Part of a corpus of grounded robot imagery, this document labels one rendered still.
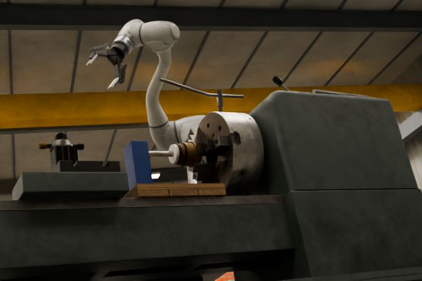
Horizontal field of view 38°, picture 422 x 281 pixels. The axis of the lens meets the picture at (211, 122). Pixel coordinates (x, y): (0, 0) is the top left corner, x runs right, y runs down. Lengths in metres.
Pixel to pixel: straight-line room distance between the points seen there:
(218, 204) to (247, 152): 0.25
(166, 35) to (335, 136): 0.92
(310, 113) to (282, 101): 0.12
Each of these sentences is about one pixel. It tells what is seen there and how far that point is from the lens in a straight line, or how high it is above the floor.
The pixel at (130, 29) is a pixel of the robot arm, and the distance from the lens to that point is 2.83.
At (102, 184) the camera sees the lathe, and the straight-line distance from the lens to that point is 1.76.
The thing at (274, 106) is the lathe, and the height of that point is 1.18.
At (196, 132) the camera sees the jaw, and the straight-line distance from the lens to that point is 2.27.
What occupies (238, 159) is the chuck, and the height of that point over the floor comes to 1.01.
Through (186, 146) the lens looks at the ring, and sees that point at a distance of 2.14.
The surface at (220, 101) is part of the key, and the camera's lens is 2.26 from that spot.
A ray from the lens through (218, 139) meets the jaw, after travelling 2.09.
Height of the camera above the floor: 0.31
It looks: 23 degrees up
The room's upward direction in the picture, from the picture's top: 11 degrees counter-clockwise
